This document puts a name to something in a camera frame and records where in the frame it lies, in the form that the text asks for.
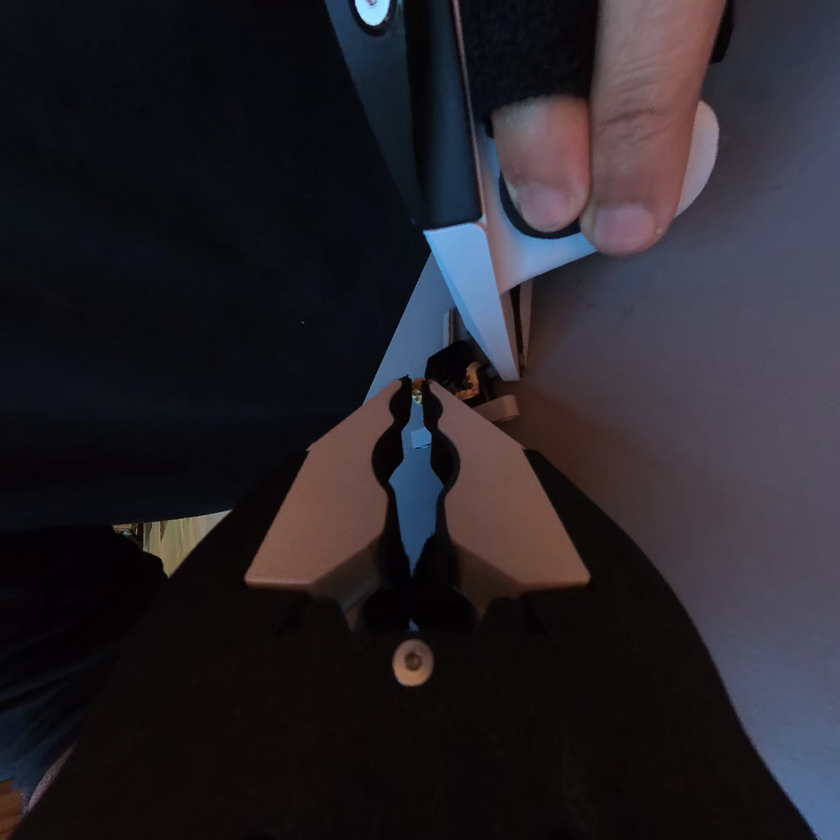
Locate person's left hand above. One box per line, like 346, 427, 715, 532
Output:
492, 0, 732, 257

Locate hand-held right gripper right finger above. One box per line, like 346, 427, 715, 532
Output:
420, 379, 589, 634

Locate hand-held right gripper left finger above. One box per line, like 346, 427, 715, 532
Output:
244, 377, 414, 634

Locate lego gear axle assembly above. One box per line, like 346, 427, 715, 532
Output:
423, 340, 501, 406

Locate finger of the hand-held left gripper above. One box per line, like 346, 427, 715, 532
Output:
514, 281, 534, 376
425, 222, 526, 383

